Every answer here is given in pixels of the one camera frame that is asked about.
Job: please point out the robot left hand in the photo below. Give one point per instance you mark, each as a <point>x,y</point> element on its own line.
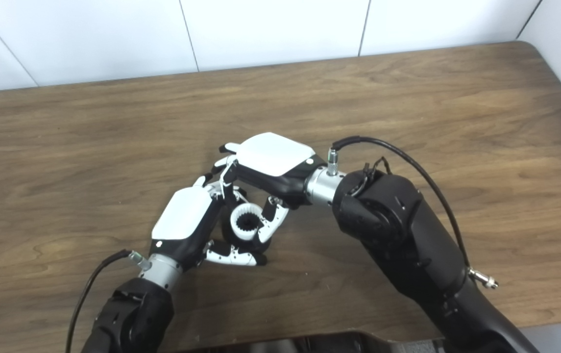
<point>184,215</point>

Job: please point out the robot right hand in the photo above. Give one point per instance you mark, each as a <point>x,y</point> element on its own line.
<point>273,154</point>

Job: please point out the round black part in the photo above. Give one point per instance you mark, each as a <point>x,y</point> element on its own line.
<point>225,236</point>

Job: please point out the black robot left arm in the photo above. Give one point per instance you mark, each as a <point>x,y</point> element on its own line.
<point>133,314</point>

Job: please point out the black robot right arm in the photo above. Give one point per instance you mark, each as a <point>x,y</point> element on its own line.
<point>407,245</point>

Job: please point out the black robot torso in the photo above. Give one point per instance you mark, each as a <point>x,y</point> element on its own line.
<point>309,343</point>

